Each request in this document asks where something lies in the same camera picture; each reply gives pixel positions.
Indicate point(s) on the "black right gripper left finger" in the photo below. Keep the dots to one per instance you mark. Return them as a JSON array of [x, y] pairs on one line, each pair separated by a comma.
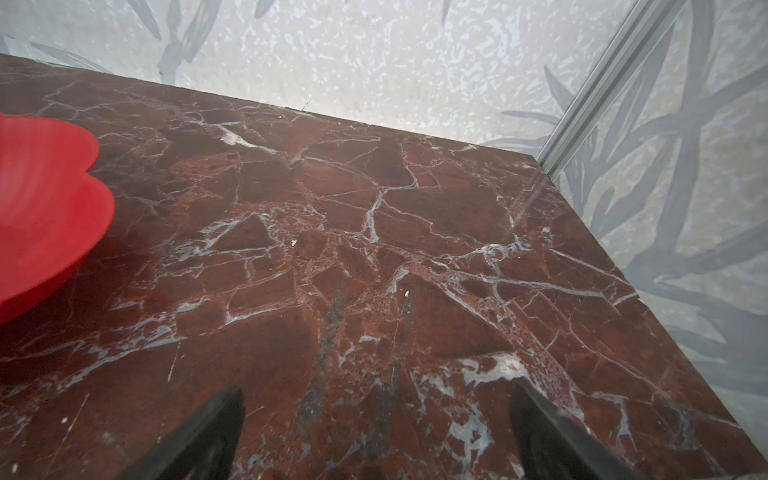
[[202, 447]]

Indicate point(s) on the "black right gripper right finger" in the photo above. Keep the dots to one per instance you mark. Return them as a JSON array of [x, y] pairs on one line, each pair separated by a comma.
[[552, 446]]

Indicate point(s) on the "red flower-shaped fruit bowl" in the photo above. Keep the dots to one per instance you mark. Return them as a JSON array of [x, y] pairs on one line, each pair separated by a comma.
[[53, 212]]

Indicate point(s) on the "aluminium frame post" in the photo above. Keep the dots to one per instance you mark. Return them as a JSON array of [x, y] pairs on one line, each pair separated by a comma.
[[643, 28]]

